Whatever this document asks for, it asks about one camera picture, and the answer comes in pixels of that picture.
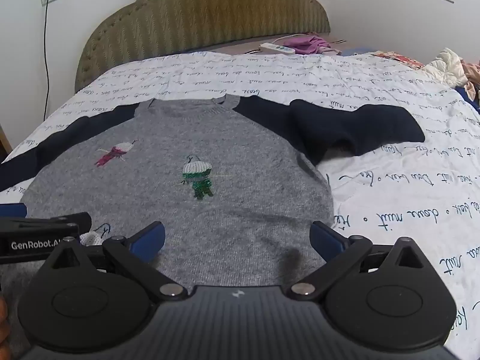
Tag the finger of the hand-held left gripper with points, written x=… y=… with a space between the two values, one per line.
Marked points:
x=13 y=210
x=56 y=221

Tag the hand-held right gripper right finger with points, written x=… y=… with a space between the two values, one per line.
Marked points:
x=328 y=242

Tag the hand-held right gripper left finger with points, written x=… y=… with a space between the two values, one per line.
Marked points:
x=148 y=242

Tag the pink clothes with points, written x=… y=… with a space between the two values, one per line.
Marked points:
x=471 y=75

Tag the grey sweater with navy sleeves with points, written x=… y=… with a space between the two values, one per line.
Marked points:
x=232 y=217

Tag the blue cloth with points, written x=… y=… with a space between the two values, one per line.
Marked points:
x=356 y=51

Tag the purple cloth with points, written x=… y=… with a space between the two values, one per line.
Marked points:
x=305 y=45

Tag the olive padded headboard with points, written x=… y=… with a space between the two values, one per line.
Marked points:
x=202 y=11

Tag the person's left hand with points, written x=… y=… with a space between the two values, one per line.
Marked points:
x=3 y=322

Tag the white script-printed bed sheet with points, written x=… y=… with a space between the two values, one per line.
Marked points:
x=375 y=90

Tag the white puffy jacket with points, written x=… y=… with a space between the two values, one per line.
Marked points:
x=446 y=65

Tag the red patterned cloth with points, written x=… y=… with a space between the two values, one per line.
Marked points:
x=401 y=60

